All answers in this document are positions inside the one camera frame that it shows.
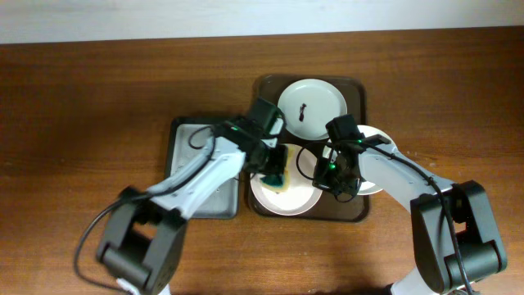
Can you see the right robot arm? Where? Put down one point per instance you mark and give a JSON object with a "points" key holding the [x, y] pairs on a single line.
{"points": [[456, 240]]}

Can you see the green and yellow sponge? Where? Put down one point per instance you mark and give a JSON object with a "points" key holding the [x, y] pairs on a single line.
{"points": [[279, 183]]}

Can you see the small black sponge tray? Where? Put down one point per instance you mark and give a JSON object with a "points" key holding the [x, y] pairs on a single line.
{"points": [[223, 202]]}

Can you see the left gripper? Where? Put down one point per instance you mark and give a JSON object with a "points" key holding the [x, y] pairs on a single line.
{"points": [[276, 165]]}

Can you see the white plate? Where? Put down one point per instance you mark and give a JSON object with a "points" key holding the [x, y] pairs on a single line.
{"points": [[366, 187], [308, 105], [297, 196]]}

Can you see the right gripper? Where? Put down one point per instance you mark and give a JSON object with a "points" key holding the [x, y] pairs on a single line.
{"points": [[323, 183]]}

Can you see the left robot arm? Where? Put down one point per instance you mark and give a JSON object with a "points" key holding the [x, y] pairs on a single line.
{"points": [[143, 239]]}

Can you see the large brown serving tray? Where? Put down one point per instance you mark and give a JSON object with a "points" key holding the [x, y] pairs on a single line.
{"points": [[342, 208]]}

